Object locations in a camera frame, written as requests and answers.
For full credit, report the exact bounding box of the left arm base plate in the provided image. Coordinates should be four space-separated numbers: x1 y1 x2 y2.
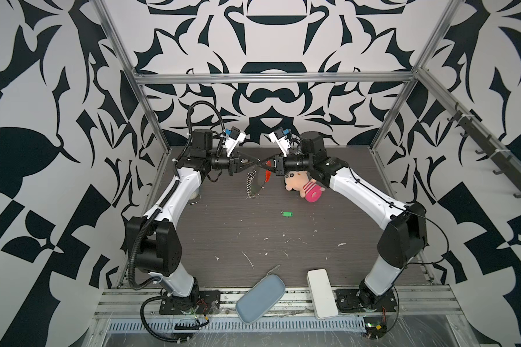
159 290 221 315

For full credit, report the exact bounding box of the wall hook rack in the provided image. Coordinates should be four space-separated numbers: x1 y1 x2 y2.
447 103 521 199

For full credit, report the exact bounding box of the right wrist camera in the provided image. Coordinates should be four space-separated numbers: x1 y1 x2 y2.
269 127 291 157

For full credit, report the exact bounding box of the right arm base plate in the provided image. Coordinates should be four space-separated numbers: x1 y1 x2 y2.
334 289 397 313

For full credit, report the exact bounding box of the pink plush doll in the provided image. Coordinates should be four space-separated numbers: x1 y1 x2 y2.
285 171 326 203

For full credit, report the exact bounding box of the metal keyring with chain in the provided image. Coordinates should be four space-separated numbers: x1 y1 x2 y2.
246 170 266 199

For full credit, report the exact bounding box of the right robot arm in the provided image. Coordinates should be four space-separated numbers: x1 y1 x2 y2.
259 128 428 309

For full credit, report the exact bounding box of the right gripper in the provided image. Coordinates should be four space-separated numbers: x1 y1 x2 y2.
259 151 315 178

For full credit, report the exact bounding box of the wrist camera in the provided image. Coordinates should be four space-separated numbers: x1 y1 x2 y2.
269 127 291 157
223 127 246 158

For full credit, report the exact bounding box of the grey glasses case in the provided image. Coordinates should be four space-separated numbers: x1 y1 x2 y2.
235 274 286 324

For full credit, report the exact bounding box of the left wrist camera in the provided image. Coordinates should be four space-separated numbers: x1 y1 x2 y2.
223 127 246 158

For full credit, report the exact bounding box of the white dome timer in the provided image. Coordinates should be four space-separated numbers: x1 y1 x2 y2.
188 194 201 205

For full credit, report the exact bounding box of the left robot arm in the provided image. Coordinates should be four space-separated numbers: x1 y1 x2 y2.
125 127 259 302

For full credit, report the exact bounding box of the white rectangular box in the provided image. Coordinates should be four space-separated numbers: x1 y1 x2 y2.
306 269 339 320

